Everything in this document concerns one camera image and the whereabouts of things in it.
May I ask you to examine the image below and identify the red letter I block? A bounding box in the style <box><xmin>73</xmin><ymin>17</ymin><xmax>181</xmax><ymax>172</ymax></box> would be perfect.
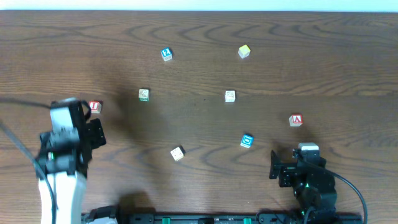
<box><xmin>89</xmin><ymin>101</ymin><xmax>102</xmax><ymax>114</ymax></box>

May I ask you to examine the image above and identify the blue number 2 block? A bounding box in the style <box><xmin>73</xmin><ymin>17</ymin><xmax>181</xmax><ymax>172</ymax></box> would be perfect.
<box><xmin>161</xmin><ymin>47</ymin><xmax>173</xmax><ymax>62</ymax></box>

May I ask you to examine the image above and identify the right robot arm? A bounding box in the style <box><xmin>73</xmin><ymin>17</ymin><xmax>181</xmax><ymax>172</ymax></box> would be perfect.
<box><xmin>269</xmin><ymin>149</ymin><xmax>337</xmax><ymax>223</ymax></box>

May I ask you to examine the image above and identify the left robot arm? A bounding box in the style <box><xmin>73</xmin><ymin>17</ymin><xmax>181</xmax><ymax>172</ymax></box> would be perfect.
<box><xmin>35</xmin><ymin>98</ymin><xmax>106</xmax><ymax>223</ymax></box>

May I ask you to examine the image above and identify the blue picture wooden block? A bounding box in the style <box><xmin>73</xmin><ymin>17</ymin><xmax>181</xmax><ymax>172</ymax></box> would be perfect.
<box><xmin>240</xmin><ymin>134</ymin><xmax>254</xmax><ymax>148</ymax></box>

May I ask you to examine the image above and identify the red letter A block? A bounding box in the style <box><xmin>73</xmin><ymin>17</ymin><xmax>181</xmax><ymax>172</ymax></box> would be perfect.
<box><xmin>289</xmin><ymin>114</ymin><xmax>303</xmax><ymax>127</ymax></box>

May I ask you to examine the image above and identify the green picture wooden block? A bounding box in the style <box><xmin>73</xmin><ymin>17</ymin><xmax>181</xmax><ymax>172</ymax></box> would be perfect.
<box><xmin>139</xmin><ymin>89</ymin><xmax>150</xmax><ymax>101</ymax></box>

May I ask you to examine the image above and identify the plain engraved wooden block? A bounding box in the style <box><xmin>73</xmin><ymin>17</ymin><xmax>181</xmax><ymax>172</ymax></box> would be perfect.
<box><xmin>224</xmin><ymin>90</ymin><xmax>236</xmax><ymax>103</ymax></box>

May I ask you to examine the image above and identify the plain tilted wooden block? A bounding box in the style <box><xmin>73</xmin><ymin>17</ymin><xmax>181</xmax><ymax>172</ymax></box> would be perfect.
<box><xmin>170</xmin><ymin>147</ymin><xmax>184</xmax><ymax>161</ymax></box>

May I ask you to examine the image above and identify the yellow top wooden block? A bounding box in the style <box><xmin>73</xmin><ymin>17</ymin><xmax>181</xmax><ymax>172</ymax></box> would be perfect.
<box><xmin>238</xmin><ymin>44</ymin><xmax>251</xmax><ymax>58</ymax></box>

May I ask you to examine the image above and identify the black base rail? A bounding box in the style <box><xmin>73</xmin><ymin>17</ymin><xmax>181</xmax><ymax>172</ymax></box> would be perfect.
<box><xmin>80</xmin><ymin>206</ymin><xmax>363</xmax><ymax>224</ymax></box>

